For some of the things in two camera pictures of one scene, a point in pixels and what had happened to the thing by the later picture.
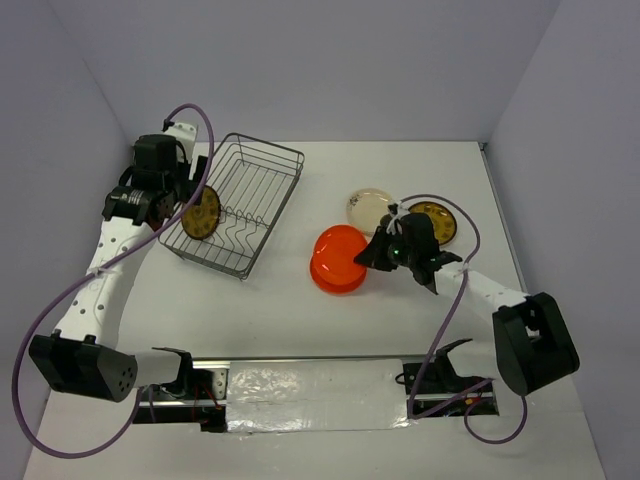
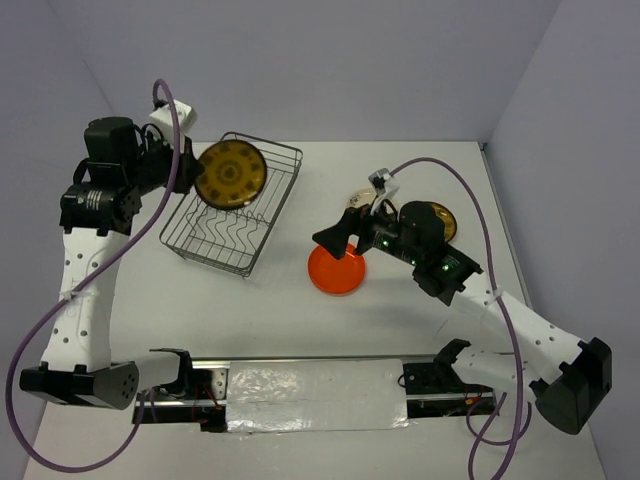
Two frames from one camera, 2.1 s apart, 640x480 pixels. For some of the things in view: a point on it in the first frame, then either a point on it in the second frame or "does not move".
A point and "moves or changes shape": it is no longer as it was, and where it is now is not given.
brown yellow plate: (200, 221) → (234, 174)
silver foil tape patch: (321, 394) does not move
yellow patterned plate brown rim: (443, 222) does not move
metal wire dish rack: (252, 179) does not move
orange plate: (334, 253) moves or changes shape
